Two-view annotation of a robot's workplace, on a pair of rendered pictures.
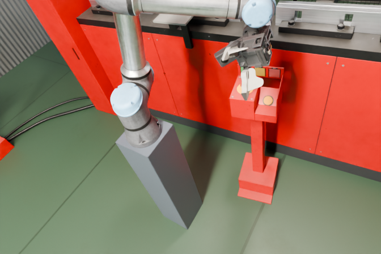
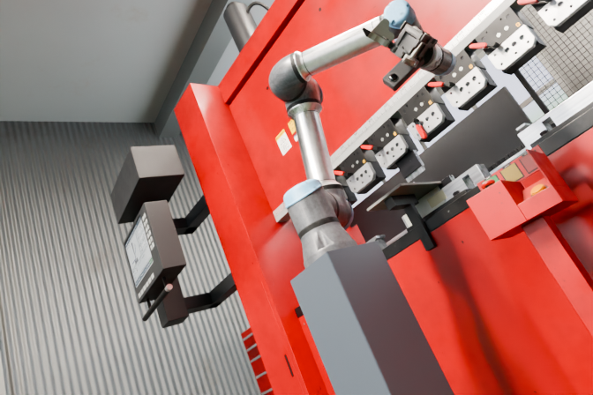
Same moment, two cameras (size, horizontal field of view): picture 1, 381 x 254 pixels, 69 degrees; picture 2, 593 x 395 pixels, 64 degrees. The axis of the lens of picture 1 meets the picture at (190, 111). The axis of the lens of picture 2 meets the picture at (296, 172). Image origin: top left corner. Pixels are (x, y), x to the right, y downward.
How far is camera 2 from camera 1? 1.21 m
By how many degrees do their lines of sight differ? 70
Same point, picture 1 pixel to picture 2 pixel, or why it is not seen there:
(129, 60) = (311, 167)
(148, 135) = (331, 235)
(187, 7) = (339, 40)
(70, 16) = (287, 305)
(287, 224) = not seen: outside the picture
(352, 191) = not seen: outside the picture
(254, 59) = (410, 40)
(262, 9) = (396, 3)
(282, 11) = (528, 134)
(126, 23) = (304, 122)
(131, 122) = (305, 212)
